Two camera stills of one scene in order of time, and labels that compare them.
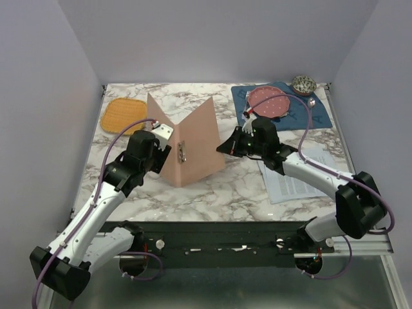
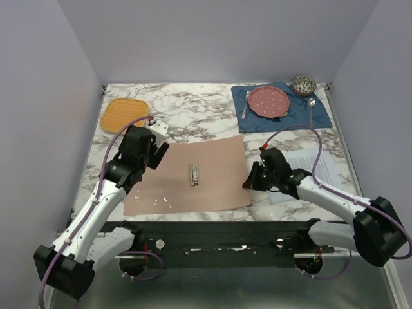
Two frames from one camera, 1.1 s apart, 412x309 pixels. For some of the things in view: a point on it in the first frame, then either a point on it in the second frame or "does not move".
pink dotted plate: x=272 y=107 does not move
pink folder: x=196 y=150 → x=201 y=174
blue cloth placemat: x=295 y=118 does not move
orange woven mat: x=120 y=112 does not move
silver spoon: x=311 y=103 does not move
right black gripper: x=231 y=145 → x=252 y=181
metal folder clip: x=181 y=152 → x=194 y=174
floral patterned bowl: x=304 y=85 does not move
